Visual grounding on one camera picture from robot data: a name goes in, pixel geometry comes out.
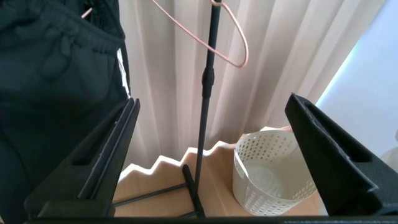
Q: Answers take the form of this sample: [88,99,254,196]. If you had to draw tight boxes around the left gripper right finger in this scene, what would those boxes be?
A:
[284,93,398,217]

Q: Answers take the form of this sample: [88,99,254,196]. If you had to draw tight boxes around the black clothes rack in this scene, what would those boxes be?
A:
[112,0,223,218]

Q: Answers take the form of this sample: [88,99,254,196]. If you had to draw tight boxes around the beige curtain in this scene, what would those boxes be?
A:
[117,0,388,170]

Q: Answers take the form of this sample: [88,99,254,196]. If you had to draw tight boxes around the black shorts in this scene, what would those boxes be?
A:
[0,0,131,224]

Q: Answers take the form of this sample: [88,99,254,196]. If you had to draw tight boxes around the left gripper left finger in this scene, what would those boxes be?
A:
[24,97,141,219]

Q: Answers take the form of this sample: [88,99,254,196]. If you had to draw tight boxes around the white laundry basket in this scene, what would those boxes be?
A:
[231,125,318,217]

